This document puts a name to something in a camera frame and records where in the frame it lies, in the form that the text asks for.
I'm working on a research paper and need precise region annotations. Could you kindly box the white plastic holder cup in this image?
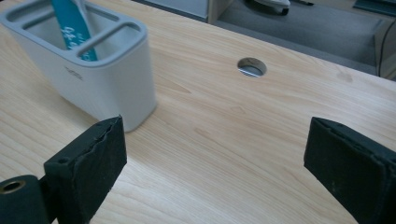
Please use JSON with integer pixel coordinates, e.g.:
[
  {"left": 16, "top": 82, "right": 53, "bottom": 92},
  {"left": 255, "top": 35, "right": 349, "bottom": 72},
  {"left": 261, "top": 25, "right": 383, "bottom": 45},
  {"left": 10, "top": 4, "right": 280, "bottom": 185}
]
[{"left": 0, "top": 0, "right": 158, "bottom": 133}]

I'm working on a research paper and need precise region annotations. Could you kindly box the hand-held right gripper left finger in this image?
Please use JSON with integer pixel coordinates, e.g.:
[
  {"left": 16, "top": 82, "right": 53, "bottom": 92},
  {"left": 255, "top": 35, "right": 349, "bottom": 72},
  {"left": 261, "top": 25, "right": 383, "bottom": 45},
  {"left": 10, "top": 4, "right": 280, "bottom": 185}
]
[{"left": 38, "top": 115, "right": 128, "bottom": 224}]

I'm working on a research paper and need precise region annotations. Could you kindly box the grey partition panel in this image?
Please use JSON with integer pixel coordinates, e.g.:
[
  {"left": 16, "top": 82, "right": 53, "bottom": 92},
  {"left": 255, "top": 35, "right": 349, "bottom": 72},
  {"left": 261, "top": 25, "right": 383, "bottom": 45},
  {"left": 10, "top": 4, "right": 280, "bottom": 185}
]
[{"left": 133, "top": 0, "right": 209, "bottom": 22}]

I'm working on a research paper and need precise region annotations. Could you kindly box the white chair base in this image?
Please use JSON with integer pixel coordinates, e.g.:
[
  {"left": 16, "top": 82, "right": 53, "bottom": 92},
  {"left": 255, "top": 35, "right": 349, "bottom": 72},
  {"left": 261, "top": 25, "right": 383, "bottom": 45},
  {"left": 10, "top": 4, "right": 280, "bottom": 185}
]
[{"left": 245, "top": 0, "right": 291, "bottom": 17}]

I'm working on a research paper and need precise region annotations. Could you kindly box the wooden furniture with black cable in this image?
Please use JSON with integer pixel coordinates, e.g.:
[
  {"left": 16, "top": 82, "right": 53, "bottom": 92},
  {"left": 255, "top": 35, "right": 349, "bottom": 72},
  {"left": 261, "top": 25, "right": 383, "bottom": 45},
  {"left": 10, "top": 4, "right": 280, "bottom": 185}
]
[{"left": 373, "top": 18, "right": 396, "bottom": 81}]

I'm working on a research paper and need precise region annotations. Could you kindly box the teal toothpaste tube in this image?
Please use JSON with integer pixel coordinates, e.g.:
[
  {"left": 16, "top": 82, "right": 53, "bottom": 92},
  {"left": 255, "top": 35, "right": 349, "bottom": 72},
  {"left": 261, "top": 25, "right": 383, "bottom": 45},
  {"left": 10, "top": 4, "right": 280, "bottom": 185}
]
[{"left": 50, "top": 0, "right": 99, "bottom": 62}]

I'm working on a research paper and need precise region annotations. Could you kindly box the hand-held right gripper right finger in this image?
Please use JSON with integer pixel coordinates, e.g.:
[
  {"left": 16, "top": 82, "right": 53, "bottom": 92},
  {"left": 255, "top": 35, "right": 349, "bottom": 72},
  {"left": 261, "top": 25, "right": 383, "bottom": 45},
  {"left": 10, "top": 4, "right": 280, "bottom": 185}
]
[{"left": 304, "top": 116, "right": 396, "bottom": 224}]

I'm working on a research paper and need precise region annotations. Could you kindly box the dark teal flat object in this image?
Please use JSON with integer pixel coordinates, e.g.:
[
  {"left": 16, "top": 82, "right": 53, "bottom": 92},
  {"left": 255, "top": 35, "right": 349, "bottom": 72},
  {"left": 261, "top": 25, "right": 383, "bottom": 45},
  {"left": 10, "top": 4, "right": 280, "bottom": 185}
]
[{"left": 352, "top": 0, "right": 396, "bottom": 18}]

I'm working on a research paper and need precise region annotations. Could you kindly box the light wooden cabinet panel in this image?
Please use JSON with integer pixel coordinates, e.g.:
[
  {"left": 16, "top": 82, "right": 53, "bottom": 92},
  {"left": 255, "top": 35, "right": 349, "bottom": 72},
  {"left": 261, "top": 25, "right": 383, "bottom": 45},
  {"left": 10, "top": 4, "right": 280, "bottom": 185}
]
[{"left": 206, "top": 0, "right": 235, "bottom": 24}]

